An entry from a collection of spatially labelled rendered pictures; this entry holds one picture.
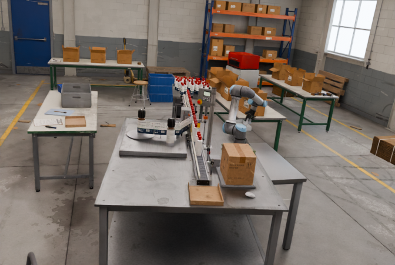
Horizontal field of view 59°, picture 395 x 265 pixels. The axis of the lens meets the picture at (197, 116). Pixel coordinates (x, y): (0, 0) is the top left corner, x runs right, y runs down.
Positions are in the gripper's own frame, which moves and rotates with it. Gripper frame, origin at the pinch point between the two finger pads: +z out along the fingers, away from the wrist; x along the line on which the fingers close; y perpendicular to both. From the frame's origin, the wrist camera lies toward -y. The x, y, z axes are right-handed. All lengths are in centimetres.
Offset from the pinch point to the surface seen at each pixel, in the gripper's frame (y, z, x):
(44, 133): -49, 74, -218
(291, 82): -296, -52, 258
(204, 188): 114, 38, -89
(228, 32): -628, -124, 224
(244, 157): 117, 3, -64
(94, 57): -521, 39, -141
